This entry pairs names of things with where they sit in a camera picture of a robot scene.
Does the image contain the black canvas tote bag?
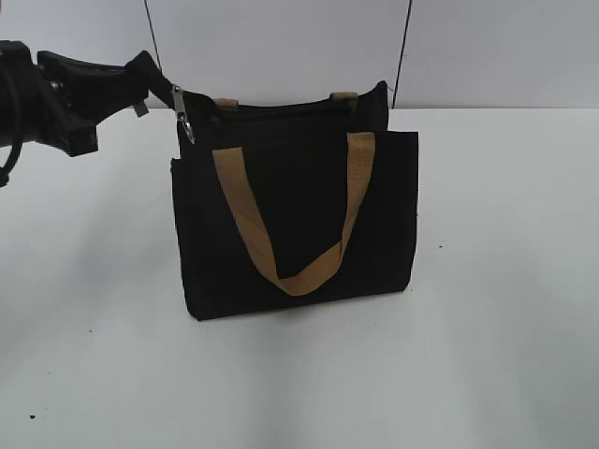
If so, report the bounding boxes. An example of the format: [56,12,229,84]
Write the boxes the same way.
[170,82,419,321]

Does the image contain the tan rear bag strap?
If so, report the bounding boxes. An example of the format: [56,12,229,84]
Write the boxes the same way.
[213,91,359,113]

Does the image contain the tan bag strap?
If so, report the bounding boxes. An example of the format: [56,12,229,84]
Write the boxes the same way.
[213,91,359,113]
[212,131,376,297]

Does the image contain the silver zipper pull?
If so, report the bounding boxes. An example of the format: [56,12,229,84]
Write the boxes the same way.
[171,84,196,145]

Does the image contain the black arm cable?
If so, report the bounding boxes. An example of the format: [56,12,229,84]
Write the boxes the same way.
[0,69,24,189]

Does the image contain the tan front bag strap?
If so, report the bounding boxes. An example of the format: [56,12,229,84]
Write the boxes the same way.
[212,131,376,297]

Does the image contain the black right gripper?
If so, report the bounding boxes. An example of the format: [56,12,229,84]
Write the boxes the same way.
[37,51,174,157]

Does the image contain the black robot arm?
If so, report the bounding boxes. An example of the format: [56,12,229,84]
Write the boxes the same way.
[1,40,174,157]

